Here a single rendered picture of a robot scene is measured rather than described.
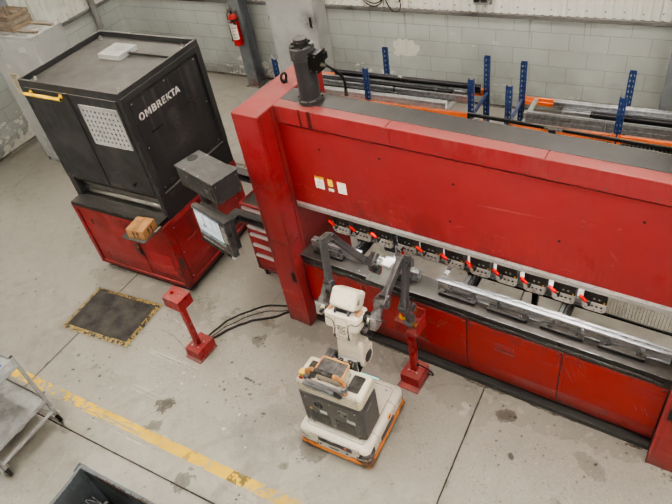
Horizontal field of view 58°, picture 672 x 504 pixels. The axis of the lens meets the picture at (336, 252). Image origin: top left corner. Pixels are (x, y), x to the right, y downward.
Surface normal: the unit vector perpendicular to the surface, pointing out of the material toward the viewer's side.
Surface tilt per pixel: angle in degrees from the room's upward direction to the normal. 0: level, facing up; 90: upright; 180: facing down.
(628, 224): 90
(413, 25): 90
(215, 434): 0
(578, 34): 90
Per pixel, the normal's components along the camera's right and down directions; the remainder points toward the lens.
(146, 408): -0.15, -0.73
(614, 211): -0.54, 0.62
